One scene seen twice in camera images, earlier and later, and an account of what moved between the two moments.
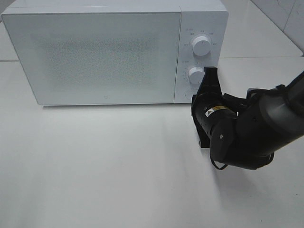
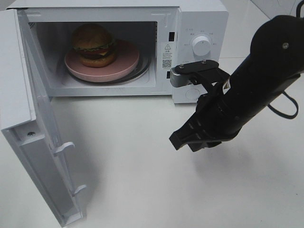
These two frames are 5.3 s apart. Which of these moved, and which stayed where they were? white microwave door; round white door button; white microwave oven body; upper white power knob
Moved: white microwave door
Stayed: round white door button; white microwave oven body; upper white power knob
